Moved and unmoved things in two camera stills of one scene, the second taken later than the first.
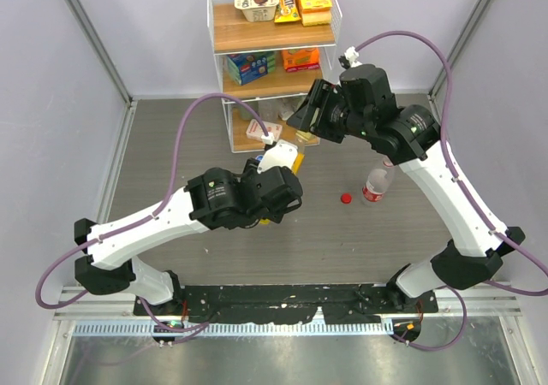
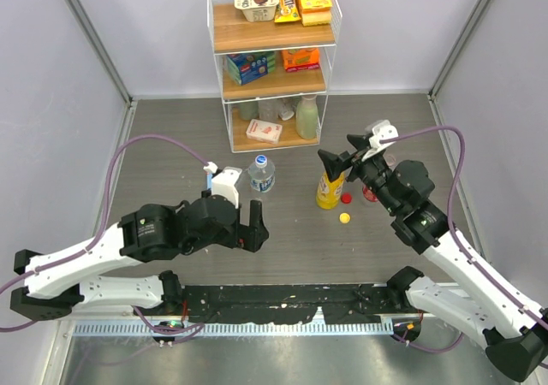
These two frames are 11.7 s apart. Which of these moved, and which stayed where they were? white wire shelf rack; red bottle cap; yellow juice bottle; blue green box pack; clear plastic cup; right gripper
Moved: right gripper; yellow juice bottle
Stayed: clear plastic cup; blue green box pack; red bottle cap; white wire shelf rack
